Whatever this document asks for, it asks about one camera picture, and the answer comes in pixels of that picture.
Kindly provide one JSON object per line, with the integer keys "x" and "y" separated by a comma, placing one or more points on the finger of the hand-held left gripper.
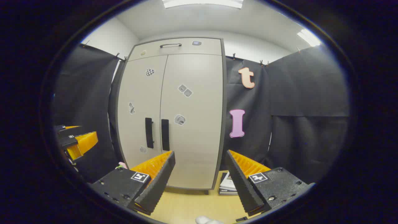
{"x": 70, "y": 130}
{"x": 82, "y": 143}

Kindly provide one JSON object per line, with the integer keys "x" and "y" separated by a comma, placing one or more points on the pink plush toy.
{"x": 122, "y": 165}

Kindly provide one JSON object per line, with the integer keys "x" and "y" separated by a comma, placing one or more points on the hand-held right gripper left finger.
{"x": 158, "y": 186}

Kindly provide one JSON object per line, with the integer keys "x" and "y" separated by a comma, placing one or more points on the grey cabinet drawer front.
{"x": 211, "y": 46}

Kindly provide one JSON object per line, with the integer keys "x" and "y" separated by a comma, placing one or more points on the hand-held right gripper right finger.
{"x": 241, "y": 186}

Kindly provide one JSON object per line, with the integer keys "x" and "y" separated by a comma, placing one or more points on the small ceiling light panel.
{"x": 308, "y": 38}

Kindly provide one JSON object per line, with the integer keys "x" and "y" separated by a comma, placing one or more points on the grey cabinet door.
{"x": 140, "y": 90}
{"x": 199, "y": 149}

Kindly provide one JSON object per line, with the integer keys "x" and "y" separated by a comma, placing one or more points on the grey double-door shoe cabinet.
{"x": 224, "y": 124}

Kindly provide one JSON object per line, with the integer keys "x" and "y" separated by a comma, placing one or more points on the long ceiling light panel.
{"x": 202, "y": 3}

